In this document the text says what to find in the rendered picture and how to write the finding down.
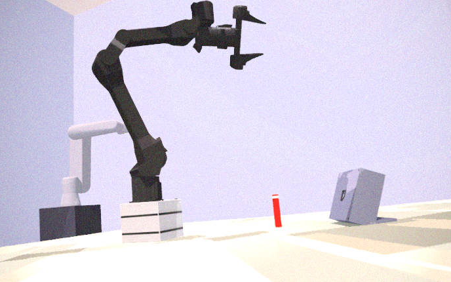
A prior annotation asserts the red peg with white top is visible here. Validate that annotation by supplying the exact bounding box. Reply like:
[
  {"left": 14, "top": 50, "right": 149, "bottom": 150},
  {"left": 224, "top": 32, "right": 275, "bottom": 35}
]
[{"left": 272, "top": 195, "right": 282, "bottom": 228}]

